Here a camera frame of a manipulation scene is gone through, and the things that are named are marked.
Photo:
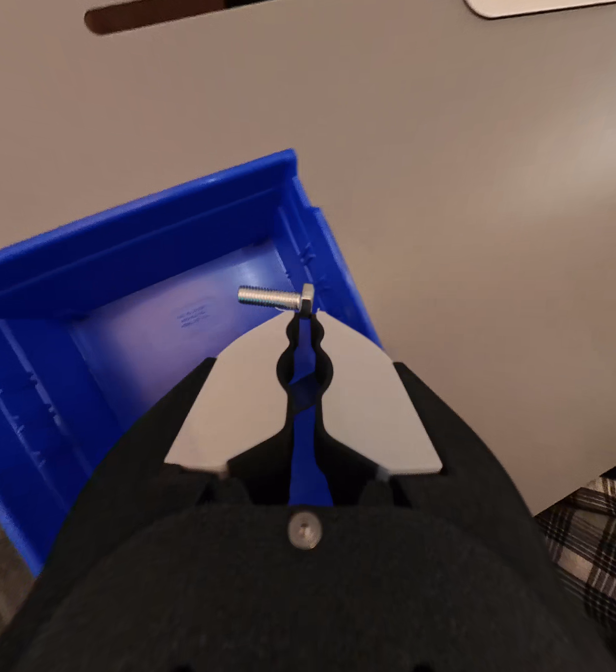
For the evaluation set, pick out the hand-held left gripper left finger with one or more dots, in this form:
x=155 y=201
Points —
x=234 y=399

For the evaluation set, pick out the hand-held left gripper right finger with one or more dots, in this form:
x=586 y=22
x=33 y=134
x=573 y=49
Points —
x=371 y=404

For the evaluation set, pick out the steel hex bolt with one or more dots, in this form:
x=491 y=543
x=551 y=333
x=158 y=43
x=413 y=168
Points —
x=266 y=298

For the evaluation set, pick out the blue plastic bin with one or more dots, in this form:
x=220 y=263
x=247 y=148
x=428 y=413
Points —
x=129 y=262

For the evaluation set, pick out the person's plaid shirt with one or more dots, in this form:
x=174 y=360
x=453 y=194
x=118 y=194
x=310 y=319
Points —
x=601 y=551

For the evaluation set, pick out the instruction sheet on white stand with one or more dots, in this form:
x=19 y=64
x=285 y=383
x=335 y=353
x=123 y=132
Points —
x=523 y=8

